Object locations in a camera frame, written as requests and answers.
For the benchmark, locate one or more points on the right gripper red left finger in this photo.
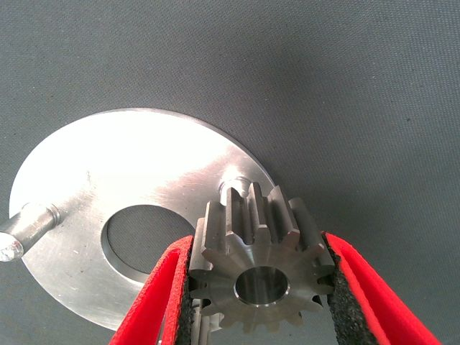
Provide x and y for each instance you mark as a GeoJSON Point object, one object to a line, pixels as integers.
{"type": "Point", "coordinates": [151, 309]}

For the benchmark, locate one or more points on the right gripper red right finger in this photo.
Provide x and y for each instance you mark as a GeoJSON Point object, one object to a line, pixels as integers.
{"type": "Point", "coordinates": [373, 309]}

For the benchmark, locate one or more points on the small steel planetary gear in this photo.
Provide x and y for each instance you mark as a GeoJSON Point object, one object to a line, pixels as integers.
{"type": "Point", "coordinates": [223, 273]}

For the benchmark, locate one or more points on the round metal carrier plate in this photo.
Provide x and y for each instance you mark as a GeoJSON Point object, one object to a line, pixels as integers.
{"type": "Point", "coordinates": [108, 161]}

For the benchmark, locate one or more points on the dark grey table cloth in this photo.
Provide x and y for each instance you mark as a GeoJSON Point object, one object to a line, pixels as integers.
{"type": "Point", "coordinates": [287, 72]}

